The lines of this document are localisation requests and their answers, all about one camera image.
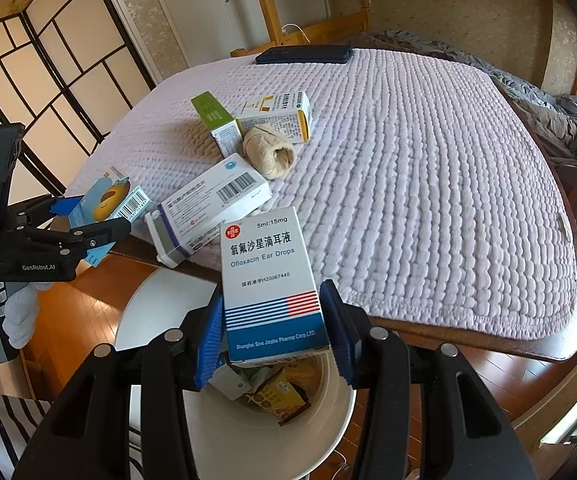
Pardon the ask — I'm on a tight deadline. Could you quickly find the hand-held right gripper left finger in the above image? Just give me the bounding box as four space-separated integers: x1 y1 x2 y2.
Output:
11 292 226 480

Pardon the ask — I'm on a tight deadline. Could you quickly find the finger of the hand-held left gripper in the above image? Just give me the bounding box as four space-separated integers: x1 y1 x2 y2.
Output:
22 218 134 262
7 192 85 231

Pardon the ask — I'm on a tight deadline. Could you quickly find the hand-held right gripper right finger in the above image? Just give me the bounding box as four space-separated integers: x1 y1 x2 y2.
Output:
318 279 539 480

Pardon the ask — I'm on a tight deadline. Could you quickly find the light blue box yellow picture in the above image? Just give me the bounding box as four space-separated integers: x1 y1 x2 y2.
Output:
67 167 149 267

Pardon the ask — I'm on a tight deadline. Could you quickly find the white and grey box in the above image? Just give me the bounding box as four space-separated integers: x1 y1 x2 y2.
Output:
143 210 194 269

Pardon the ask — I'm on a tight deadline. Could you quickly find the white round trash bin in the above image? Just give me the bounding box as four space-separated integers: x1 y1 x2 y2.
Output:
178 347 358 480

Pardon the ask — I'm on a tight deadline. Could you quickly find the white box with striped band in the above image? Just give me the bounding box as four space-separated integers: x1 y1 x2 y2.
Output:
220 206 331 366

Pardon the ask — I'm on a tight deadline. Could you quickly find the white and blue medicine box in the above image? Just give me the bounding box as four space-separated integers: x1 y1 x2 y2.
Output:
160 152 273 256

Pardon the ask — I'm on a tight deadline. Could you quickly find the green and white box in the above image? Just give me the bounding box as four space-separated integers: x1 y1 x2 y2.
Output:
191 91 245 159

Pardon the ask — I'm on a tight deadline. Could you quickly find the beige bandage roll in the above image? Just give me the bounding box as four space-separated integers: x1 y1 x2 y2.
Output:
242 126 297 181

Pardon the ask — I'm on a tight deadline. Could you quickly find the yellow and white box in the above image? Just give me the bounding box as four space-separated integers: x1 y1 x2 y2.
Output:
236 91 314 145

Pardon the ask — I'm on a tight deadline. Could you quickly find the person's left hand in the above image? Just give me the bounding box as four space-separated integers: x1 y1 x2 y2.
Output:
0 279 40 368

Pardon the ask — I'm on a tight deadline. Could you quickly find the small white carton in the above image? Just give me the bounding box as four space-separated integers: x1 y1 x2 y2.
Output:
208 360 252 401

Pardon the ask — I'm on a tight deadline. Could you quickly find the orange snack packet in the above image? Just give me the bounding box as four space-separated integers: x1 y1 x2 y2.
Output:
283 355 326 386

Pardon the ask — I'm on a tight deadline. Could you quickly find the white round stool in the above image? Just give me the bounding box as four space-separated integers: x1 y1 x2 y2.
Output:
115 267 219 353

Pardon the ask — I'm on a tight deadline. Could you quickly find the yellow snack packet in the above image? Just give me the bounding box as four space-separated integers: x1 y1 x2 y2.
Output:
246 367 311 426

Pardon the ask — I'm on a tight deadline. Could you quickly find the black framed folding screen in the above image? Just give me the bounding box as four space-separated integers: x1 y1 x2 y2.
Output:
0 0 162 201

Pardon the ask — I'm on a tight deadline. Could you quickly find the white quilted blanket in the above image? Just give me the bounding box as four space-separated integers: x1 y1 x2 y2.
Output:
63 47 577 343

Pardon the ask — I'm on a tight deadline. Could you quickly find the window with black railing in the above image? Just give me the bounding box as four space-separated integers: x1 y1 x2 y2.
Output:
511 355 577 461

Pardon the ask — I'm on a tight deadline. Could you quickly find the dark blue flat case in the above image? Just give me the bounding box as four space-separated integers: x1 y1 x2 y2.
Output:
255 45 354 66

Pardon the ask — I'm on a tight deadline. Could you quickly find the white charging cable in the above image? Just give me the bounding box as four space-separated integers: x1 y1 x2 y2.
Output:
282 24 314 45

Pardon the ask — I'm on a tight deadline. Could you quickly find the wooden bunk bed frame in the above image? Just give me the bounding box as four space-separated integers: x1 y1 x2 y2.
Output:
246 0 577 211

